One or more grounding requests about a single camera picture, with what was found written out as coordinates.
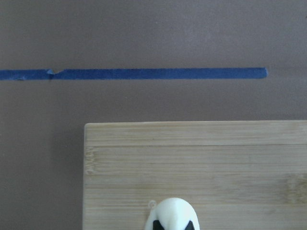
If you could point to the wooden cutting board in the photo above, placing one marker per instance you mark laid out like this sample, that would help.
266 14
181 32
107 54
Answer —
238 175

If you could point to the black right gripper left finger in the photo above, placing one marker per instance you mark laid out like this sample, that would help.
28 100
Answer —
157 225

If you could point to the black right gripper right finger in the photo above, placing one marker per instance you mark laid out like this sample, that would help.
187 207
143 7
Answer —
190 226

